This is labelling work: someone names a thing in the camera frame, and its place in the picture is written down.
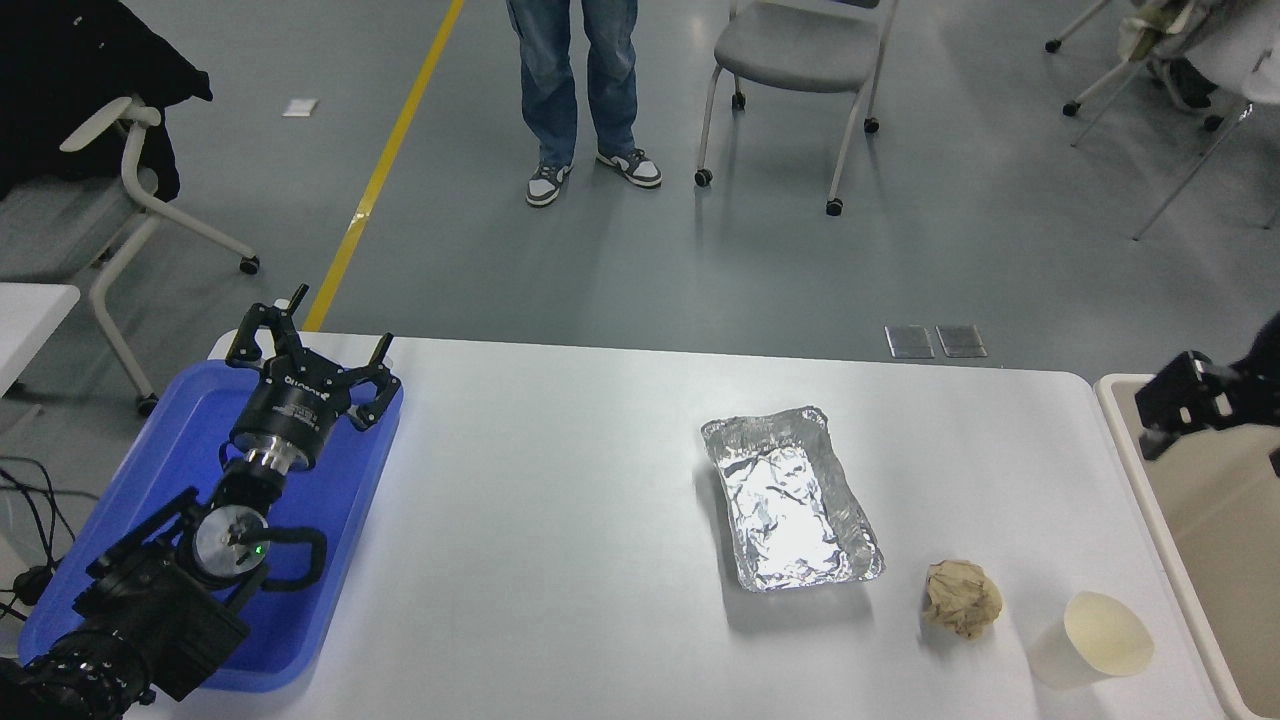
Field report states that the white frame office chair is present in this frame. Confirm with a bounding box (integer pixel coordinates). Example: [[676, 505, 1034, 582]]
[[0, 95, 262, 419]]

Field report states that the small white table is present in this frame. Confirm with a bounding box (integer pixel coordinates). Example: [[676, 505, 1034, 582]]
[[0, 284, 81, 399]]

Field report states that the black garment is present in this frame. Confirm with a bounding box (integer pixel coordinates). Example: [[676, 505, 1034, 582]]
[[0, 0, 214, 202]]

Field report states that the blue plastic tray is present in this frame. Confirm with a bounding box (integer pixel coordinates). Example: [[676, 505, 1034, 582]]
[[18, 360, 405, 693]]

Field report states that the grey seat chair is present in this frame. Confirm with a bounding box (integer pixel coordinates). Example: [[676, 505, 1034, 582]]
[[695, 0, 899, 218]]

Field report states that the large pale bin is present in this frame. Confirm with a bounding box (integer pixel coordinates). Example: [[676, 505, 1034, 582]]
[[1095, 373, 1280, 720]]

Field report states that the crumpled tan paper ball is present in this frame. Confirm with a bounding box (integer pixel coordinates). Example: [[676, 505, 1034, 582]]
[[921, 559, 1003, 640]]

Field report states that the person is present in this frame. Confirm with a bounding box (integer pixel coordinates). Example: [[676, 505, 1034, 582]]
[[1118, 0, 1280, 115], [506, 0, 663, 208]]

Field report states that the white paper cup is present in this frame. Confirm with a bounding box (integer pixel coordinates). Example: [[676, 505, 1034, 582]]
[[1028, 590, 1157, 691]]

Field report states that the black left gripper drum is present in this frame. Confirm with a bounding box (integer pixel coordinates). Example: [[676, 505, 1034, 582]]
[[231, 371, 352, 472]]

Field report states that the black cable bundle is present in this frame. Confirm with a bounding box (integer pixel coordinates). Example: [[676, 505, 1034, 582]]
[[0, 457, 101, 626]]

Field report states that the white chair leg with castor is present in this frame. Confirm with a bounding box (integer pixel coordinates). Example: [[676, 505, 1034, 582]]
[[1045, 0, 1113, 53]]

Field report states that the silver foil tray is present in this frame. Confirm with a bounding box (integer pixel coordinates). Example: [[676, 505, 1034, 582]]
[[699, 405, 886, 593]]

